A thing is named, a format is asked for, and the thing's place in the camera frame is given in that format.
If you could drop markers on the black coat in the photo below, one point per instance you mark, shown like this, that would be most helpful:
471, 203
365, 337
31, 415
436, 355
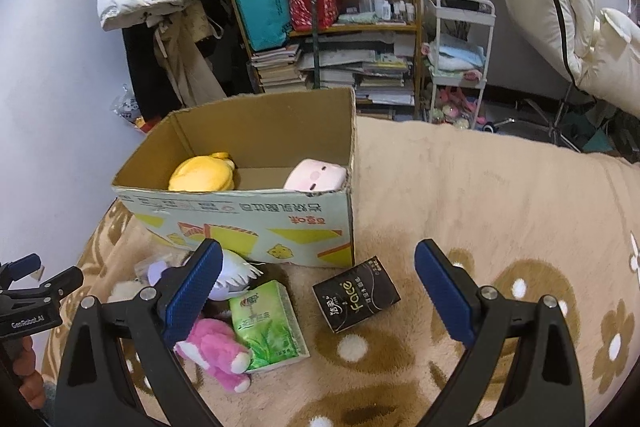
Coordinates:
142, 72

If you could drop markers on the person's left hand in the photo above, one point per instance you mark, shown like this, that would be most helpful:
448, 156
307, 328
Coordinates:
27, 364

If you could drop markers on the stack of books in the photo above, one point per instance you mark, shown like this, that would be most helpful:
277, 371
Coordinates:
350, 67

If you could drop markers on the metal chair base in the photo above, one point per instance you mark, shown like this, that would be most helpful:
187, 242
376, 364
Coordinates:
550, 122

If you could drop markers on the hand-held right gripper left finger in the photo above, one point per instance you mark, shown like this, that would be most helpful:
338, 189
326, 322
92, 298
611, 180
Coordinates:
192, 292

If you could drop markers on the teal bag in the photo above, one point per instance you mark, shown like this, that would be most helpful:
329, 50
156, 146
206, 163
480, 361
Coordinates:
262, 14

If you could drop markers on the dark hanging garment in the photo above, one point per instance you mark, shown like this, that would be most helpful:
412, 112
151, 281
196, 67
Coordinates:
230, 62

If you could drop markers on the purple white plush doll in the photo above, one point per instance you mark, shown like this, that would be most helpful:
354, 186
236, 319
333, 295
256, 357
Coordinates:
232, 277

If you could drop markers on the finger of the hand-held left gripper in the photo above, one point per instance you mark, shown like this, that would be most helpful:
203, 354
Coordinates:
27, 263
62, 281

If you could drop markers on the pale green cloth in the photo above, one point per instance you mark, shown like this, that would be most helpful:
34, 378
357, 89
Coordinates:
360, 18

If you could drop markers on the white trolley cart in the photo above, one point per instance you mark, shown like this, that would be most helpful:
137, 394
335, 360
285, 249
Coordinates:
439, 32

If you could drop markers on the pink bear plush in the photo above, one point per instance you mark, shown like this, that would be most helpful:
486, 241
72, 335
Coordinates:
215, 347

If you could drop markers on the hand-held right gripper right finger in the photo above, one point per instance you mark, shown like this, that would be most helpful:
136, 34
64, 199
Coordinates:
445, 292

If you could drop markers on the green tissue pack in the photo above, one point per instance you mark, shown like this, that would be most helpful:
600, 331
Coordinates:
265, 322

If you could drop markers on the blue white soft packets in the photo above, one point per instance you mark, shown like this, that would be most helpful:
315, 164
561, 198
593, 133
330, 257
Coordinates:
457, 57

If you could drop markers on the black tissue pack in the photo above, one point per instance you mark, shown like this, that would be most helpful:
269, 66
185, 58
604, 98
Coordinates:
355, 297

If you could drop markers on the cream pillow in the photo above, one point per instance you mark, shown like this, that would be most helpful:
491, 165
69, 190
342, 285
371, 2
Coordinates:
615, 52

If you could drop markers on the pile of small pink toys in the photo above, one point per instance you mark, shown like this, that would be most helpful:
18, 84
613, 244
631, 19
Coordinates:
450, 109

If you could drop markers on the pale pink pig plush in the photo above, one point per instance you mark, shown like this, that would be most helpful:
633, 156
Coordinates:
312, 174

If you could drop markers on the beige coat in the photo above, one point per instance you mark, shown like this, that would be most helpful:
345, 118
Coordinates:
185, 62

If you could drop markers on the yellow plush toy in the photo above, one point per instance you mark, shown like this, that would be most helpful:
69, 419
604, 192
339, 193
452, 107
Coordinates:
200, 174

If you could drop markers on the cream fluffy plush toy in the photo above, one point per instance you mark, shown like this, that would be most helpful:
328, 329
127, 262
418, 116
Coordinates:
122, 289

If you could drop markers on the plastic bag of toys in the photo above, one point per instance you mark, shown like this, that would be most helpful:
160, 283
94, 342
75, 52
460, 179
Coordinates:
125, 107

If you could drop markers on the beige flower pattern blanket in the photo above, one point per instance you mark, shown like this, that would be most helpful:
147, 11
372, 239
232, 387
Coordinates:
475, 187

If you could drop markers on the printed cardboard box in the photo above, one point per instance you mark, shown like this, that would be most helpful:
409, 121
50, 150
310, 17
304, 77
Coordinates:
250, 222

